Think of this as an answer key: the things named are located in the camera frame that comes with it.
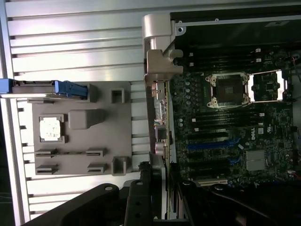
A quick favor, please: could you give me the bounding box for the blue expansion slot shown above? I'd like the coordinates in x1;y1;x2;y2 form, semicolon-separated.
186;140;241;151

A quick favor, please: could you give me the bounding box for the silver chipset heatsink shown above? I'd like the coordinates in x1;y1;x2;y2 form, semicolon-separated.
246;150;269;172

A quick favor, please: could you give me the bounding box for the hard drive with blue caddy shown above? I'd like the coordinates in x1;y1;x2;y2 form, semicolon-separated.
0;79;89;98

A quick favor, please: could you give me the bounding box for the open black PC case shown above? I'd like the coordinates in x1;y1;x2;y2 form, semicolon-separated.
141;10;301;189

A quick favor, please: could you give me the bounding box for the green RAM stick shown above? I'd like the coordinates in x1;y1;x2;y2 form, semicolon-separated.
35;150;105;157

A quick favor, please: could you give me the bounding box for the silver CPU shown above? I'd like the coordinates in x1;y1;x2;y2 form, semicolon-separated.
39;117;62;141

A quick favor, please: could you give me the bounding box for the green motherboard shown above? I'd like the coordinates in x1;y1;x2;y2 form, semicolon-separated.
171;47;299;189

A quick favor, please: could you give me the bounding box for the grey parts rack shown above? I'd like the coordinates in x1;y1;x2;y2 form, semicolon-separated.
27;81;132;177

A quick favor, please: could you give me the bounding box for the white expansion slot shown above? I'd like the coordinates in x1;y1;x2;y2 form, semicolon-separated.
199;179;229;186

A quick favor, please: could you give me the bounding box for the CPU socket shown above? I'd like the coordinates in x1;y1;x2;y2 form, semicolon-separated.
204;73;251;110

